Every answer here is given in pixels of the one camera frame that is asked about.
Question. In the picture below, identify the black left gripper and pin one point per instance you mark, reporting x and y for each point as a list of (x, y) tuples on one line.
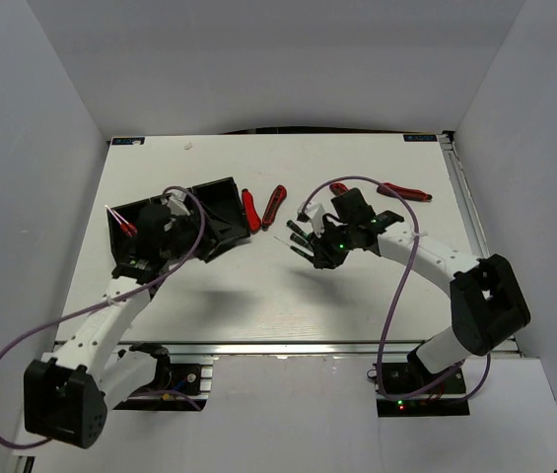
[(224, 234)]

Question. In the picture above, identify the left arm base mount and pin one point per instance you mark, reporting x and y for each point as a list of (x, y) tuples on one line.
[(177, 385)]

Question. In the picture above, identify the green black precision screwdriver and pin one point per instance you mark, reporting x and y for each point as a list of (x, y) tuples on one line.
[(301, 253), (296, 229), (296, 240)]

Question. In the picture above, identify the black three-compartment tray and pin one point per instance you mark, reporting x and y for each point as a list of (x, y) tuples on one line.
[(221, 196)]

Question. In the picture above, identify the red black utility knife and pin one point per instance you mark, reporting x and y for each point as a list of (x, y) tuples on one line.
[(254, 222)]

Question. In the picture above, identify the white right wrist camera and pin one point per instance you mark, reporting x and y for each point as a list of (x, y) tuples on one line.
[(312, 214)]

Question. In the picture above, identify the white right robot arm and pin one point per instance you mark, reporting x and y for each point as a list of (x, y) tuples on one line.
[(436, 359)]

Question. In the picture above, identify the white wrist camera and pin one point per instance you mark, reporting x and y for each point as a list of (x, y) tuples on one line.
[(312, 214), (175, 203)]

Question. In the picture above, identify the aluminium right side rail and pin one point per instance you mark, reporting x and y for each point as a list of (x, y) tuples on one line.
[(475, 236)]

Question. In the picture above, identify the aluminium rail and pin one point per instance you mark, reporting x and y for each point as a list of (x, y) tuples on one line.
[(475, 236), (279, 349)]

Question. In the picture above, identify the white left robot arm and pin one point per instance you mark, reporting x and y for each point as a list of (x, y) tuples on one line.
[(67, 397)]

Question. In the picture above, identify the blue label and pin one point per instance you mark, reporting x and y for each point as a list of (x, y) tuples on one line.
[(127, 141), (416, 138)]

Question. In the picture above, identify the blue label left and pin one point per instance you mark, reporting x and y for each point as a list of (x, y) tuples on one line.
[(127, 141)]

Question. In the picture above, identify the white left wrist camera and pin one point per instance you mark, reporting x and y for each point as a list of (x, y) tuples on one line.
[(175, 203)]

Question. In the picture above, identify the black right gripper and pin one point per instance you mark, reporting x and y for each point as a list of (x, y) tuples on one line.
[(324, 258)]

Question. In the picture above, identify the aluminium front rail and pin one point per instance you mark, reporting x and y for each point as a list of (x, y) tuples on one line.
[(279, 349)]

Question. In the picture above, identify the blue label right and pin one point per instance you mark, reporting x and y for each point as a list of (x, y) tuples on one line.
[(416, 138)]

